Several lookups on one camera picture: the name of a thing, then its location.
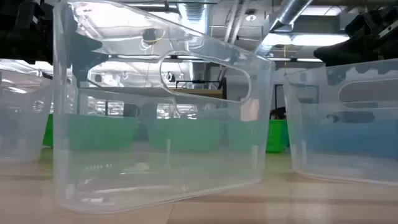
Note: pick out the ribbed silver ceiling duct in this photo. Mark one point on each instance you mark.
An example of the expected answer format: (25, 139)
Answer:
(192, 18)

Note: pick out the long ceiling light strip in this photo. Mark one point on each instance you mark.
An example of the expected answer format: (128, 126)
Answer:
(309, 60)

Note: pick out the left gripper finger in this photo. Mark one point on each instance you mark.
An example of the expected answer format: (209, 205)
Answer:
(82, 62)
(87, 43)

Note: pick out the clear plastic storage bin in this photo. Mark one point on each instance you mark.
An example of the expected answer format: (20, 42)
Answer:
(18, 124)
(155, 174)
(342, 165)

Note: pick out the round white ceiling fixture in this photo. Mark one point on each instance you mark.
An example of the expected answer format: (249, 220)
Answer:
(250, 17)

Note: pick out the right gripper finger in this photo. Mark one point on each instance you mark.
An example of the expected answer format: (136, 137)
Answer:
(335, 74)
(348, 53)

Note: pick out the smooth silver diagonal duct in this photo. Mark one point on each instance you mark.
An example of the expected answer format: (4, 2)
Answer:
(289, 12)

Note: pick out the bright ceiling light panel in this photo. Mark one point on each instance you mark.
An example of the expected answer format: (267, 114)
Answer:
(311, 40)

